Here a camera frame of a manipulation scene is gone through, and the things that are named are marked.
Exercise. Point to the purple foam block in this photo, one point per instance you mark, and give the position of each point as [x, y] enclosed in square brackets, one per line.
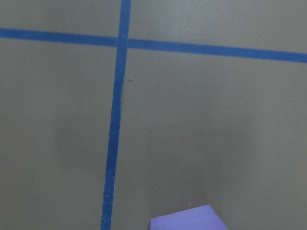
[198, 218]

